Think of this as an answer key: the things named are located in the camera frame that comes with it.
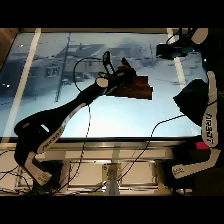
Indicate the brown garment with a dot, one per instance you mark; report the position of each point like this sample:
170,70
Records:
143,90

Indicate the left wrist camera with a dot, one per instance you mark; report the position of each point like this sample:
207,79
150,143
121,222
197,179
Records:
106,58

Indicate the dark blue garment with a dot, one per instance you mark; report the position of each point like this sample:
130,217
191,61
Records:
190,100

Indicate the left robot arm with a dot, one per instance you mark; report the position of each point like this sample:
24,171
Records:
50,123

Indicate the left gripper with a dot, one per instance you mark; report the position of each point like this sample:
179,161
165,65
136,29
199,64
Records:
124,76

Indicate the silver frame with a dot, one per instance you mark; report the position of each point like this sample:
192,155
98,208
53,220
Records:
100,155

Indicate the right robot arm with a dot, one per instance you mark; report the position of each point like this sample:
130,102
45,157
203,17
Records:
211,110

